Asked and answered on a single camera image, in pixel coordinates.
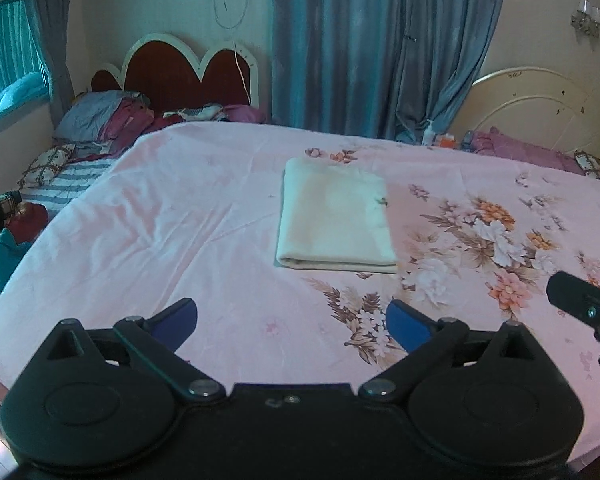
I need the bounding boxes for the cream cloth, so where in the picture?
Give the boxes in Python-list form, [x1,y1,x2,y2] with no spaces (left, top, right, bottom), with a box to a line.
[276,157,398,274]

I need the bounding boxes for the pile of clothes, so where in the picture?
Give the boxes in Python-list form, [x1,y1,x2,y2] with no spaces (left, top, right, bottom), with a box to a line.
[53,91,266,153]

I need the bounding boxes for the pink floral bed sheet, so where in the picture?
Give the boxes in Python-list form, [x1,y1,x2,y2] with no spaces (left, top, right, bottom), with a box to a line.
[0,122,600,460]

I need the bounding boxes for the patterned pillow by headboard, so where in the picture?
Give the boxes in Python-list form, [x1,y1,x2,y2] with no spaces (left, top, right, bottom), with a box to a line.
[573,151,600,180]

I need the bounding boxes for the striped blanket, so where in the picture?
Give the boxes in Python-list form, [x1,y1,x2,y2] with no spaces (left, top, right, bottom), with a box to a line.
[20,158,116,219]

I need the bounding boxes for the orange box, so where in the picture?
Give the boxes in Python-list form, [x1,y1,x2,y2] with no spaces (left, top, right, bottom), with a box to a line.
[437,133,456,150]

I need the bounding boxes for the magenta pillow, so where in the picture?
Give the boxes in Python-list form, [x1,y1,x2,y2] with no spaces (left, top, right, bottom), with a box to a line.
[460,127,584,176]

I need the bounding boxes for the white pump bottle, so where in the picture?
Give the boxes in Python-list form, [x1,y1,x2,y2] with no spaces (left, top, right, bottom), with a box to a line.
[422,120,436,146]

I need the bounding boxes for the cream round headboard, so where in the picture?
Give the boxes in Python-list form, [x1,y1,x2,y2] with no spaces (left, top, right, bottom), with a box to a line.
[449,66,600,159]

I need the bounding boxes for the red white scalloped headboard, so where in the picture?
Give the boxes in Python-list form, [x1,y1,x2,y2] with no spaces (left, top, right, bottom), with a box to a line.
[90,32,260,112]

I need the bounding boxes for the blue grey curtain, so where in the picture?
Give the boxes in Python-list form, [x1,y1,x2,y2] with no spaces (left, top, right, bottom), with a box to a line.
[271,0,503,145]

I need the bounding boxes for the teal window curtain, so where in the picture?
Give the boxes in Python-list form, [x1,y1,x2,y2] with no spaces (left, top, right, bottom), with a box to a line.
[0,0,48,117]

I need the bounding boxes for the wall lamp sconce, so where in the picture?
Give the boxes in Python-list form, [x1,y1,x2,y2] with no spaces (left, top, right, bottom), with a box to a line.
[570,0,600,38]

